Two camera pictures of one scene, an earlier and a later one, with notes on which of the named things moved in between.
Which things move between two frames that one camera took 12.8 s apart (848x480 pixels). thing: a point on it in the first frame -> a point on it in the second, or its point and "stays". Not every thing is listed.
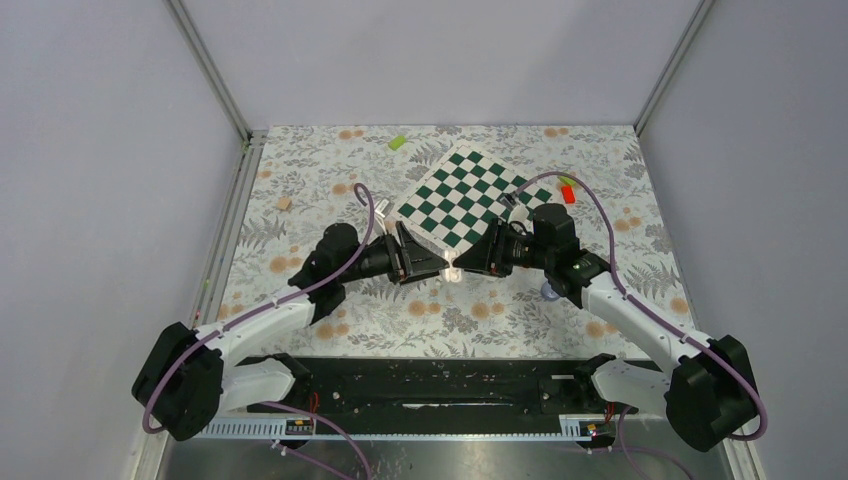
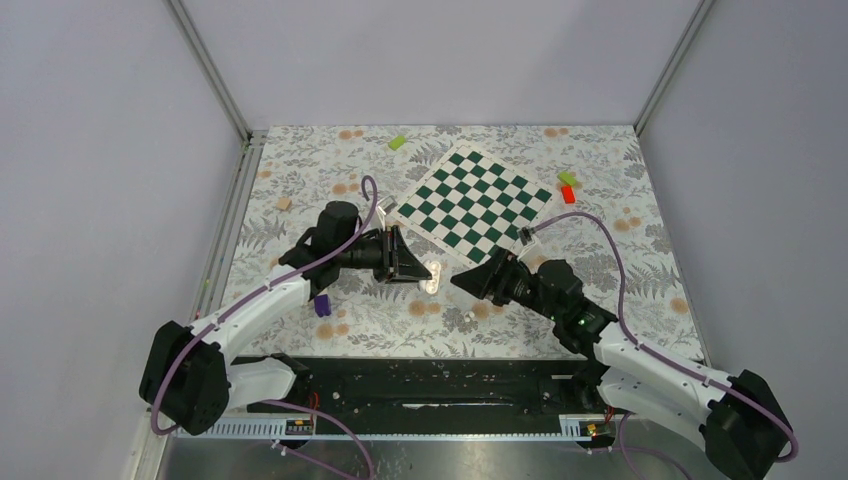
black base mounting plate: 442,388 stays
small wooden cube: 284,204 stays
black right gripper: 488,255 -> 491,279
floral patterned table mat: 315,180 stays
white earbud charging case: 452,274 -> 432,284
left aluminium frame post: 208,65 stays
